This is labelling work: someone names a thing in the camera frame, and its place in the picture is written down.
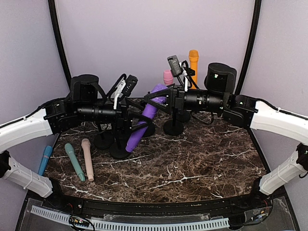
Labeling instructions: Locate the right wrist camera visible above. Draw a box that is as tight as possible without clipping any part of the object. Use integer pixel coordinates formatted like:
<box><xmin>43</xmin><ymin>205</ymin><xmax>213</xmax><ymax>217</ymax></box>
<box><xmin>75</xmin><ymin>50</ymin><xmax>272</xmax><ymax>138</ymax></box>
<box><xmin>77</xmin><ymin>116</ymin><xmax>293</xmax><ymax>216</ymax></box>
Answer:
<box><xmin>167</xmin><ymin>55</ymin><xmax>182</xmax><ymax>77</ymax></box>

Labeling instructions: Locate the purple microphone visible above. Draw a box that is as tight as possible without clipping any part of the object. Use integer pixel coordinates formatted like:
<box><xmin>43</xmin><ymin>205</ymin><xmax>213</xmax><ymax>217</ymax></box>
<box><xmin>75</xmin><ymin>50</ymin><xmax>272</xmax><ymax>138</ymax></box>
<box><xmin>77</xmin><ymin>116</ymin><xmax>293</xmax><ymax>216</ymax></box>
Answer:
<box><xmin>125</xmin><ymin>83</ymin><xmax>170</xmax><ymax>154</ymax></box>

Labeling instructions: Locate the white slotted cable duct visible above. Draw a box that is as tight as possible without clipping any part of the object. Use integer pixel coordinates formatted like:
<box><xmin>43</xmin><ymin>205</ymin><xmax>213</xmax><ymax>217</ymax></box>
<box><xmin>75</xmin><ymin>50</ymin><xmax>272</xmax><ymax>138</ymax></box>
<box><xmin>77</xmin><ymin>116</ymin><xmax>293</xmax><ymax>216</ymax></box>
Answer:
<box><xmin>31</xmin><ymin>205</ymin><xmax>230</xmax><ymax>231</ymax></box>

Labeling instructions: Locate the black stand of purple microphone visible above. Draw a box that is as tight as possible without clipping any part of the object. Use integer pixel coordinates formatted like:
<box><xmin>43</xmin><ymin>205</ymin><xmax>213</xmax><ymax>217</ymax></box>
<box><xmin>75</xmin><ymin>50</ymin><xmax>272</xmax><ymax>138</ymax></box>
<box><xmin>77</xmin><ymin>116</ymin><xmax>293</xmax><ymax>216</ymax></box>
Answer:
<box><xmin>109</xmin><ymin>135</ymin><xmax>131</xmax><ymax>160</ymax></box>

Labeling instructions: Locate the pink microphone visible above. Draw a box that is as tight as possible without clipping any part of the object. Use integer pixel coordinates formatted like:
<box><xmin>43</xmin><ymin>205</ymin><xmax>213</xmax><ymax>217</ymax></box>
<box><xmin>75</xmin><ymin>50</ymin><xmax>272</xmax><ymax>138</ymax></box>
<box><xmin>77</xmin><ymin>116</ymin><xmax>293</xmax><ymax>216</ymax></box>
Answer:
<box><xmin>163</xmin><ymin>70</ymin><xmax>173</xmax><ymax>86</ymax></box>

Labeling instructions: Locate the blue microphone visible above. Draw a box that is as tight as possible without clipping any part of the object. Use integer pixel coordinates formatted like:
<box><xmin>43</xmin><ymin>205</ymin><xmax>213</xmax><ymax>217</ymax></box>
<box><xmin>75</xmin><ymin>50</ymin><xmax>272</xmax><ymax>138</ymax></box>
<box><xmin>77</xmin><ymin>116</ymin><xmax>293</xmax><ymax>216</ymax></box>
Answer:
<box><xmin>38</xmin><ymin>146</ymin><xmax>53</xmax><ymax>176</ymax></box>

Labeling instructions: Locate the black right corner post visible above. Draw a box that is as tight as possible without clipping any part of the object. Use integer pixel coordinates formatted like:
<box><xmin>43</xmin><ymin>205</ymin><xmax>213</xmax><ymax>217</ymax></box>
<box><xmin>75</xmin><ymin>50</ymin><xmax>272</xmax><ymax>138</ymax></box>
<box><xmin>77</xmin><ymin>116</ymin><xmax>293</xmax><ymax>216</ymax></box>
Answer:
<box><xmin>235</xmin><ymin>0</ymin><xmax>262</xmax><ymax>95</ymax></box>

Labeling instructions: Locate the orange microphone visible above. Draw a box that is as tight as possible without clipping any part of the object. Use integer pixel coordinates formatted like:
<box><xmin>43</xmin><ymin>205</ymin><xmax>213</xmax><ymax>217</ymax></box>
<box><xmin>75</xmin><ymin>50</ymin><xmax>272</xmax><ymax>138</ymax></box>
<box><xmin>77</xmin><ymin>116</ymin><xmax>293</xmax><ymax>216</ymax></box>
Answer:
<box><xmin>189</xmin><ymin>50</ymin><xmax>199</xmax><ymax>84</ymax></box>

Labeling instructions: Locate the black stand of orange microphone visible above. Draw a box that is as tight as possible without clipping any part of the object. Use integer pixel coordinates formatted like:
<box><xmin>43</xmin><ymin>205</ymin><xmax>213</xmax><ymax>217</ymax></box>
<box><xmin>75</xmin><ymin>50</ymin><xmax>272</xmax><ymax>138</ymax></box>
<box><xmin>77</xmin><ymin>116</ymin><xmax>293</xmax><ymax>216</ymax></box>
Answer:
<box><xmin>176</xmin><ymin>67</ymin><xmax>195</xmax><ymax>123</ymax></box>

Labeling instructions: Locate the black stand of green microphone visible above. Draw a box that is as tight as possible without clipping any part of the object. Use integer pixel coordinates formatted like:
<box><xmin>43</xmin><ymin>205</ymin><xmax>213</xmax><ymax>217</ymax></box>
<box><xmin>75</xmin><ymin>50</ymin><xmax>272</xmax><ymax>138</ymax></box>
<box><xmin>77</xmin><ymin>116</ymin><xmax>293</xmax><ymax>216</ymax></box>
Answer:
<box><xmin>93</xmin><ymin>125</ymin><xmax>114</xmax><ymax>150</ymax></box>

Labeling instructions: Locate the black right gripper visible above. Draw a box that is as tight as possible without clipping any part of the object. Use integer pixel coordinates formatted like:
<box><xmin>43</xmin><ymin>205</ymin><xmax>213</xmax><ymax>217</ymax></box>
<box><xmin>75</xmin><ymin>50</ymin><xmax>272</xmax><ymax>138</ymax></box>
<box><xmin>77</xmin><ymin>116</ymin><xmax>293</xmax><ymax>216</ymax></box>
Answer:
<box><xmin>144</xmin><ymin>83</ymin><xmax>226</xmax><ymax>116</ymax></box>

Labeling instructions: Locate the black front rail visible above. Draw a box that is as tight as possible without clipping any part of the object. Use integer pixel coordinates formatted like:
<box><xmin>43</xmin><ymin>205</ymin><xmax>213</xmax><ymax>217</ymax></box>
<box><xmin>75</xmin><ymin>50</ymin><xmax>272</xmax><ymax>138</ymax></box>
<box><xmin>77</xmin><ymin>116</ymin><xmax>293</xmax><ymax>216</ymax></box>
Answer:
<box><xmin>26</xmin><ymin>191</ymin><xmax>273</xmax><ymax>223</ymax></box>

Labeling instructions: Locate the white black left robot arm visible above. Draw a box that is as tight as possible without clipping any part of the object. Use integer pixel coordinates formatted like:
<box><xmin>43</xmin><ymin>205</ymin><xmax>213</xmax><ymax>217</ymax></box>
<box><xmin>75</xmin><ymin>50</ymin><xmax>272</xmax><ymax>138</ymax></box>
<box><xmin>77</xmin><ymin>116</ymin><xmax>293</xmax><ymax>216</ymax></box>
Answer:
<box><xmin>0</xmin><ymin>74</ymin><xmax>152</xmax><ymax>210</ymax></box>

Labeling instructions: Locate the green microphone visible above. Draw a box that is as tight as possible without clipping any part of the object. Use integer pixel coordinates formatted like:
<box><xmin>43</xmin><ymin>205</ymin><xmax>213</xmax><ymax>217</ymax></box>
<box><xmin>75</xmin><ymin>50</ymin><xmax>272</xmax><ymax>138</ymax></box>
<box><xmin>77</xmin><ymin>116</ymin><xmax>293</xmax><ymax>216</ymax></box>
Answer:
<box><xmin>64</xmin><ymin>143</ymin><xmax>85</xmax><ymax>182</ymax></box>

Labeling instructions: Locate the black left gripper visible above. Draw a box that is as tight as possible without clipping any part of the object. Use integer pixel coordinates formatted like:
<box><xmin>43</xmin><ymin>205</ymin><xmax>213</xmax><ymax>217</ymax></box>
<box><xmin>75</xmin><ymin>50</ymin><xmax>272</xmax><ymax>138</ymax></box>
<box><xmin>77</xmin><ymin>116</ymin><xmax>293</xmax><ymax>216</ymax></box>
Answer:
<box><xmin>77</xmin><ymin>97</ymin><xmax>153</xmax><ymax>135</ymax></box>

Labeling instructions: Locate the black left corner post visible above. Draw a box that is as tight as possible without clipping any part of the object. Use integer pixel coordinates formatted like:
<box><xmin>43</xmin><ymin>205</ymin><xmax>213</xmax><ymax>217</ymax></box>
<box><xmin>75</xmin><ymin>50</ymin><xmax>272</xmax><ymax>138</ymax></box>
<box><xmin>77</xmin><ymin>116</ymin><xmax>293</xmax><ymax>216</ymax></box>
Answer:
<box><xmin>48</xmin><ymin>0</ymin><xmax>72</xmax><ymax>87</ymax></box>

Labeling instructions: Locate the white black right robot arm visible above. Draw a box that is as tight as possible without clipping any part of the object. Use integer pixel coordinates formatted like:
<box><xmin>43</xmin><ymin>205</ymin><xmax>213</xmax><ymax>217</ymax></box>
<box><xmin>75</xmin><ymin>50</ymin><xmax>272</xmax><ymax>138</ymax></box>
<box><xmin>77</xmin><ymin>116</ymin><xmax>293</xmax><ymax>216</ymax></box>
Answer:
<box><xmin>144</xmin><ymin>63</ymin><xmax>308</xmax><ymax>209</ymax></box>

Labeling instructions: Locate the beige microphone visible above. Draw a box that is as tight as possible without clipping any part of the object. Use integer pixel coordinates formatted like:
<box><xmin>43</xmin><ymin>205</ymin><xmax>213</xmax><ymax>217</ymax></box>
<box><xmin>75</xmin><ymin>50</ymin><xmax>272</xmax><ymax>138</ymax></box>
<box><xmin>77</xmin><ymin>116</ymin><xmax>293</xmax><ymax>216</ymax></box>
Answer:
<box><xmin>81</xmin><ymin>139</ymin><xmax>94</xmax><ymax>181</ymax></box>

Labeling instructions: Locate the black stand of pink microphone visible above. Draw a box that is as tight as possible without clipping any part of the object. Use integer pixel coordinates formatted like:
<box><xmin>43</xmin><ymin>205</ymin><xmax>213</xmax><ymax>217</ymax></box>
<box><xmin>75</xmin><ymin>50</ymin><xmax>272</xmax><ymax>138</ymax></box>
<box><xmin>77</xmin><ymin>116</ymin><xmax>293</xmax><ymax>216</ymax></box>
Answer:
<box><xmin>163</xmin><ymin>113</ymin><xmax>184</xmax><ymax>136</ymax></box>

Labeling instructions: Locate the black stand of beige microphone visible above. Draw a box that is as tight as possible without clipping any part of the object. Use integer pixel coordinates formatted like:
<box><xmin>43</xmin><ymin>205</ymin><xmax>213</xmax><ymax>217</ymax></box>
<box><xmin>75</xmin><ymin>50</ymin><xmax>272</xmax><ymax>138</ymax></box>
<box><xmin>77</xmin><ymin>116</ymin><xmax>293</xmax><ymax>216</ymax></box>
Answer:
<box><xmin>143</xmin><ymin>125</ymin><xmax>155</xmax><ymax>137</ymax></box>

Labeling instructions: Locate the black corner post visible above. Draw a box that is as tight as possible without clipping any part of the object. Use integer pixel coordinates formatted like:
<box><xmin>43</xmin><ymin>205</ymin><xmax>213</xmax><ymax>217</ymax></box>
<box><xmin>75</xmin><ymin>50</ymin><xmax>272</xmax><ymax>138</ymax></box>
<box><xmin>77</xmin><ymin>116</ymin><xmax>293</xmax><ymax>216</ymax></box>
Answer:
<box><xmin>235</xmin><ymin>0</ymin><xmax>262</xmax><ymax>95</ymax></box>
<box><xmin>48</xmin><ymin>0</ymin><xmax>72</xmax><ymax>87</ymax></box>

